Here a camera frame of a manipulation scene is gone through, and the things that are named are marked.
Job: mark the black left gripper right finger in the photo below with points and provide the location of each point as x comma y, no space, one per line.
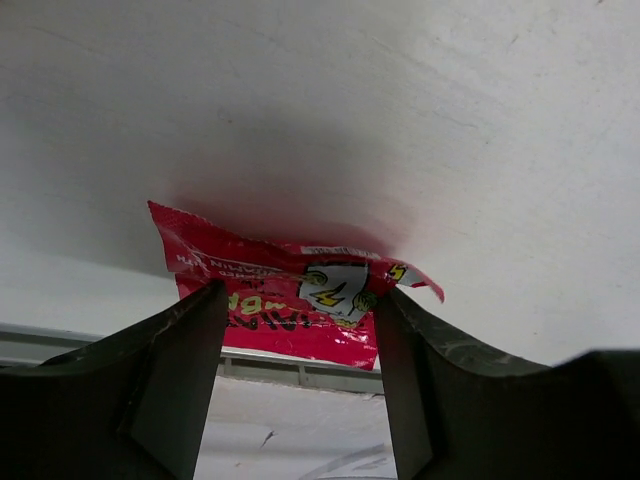
459,408

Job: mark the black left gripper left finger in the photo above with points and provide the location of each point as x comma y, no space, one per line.
130,406

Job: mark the red candy pouch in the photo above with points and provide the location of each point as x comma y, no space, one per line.
309,301

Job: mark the aluminium front rail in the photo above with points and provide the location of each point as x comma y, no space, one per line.
22,345

